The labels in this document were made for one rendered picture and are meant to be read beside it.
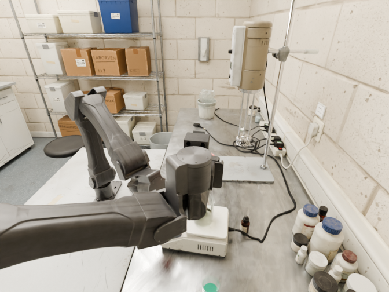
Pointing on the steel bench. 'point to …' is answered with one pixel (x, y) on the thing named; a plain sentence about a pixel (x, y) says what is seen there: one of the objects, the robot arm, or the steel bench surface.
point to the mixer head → (249, 55)
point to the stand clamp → (282, 54)
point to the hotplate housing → (199, 244)
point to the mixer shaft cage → (242, 138)
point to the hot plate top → (221, 212)
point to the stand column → (278, 83)
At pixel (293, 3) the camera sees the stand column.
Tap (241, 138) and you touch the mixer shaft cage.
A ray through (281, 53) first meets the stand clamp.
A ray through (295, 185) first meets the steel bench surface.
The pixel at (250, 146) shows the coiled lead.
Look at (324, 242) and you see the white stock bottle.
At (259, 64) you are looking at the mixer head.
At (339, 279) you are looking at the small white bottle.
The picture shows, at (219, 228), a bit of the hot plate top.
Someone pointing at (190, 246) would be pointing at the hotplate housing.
